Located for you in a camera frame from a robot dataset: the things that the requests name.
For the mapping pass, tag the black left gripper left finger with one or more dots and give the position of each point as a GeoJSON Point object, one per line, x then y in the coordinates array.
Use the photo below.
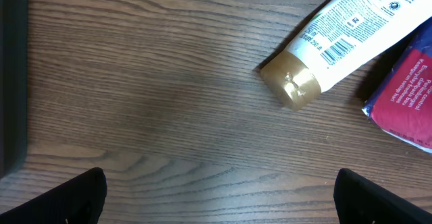
{"type": "Point", "coordinates": [79, 200]}

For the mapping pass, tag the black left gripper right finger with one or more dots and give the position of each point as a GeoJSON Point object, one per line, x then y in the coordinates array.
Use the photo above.
{"type": "Point", "coordinates": [359, 200]}

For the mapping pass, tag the purple red pad pack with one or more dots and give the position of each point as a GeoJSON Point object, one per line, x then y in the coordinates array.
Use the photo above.
{"type": "Point", "coordinates": [401, 106]}

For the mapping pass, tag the grey plastic mesh basket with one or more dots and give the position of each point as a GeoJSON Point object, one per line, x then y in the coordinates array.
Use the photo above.
{"type": "Point", "coordinates": [14, 87]}

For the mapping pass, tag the white tube gold cap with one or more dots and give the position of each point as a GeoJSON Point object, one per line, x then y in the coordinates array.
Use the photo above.
{"type": "Point", "coordinates": [341, 37]}

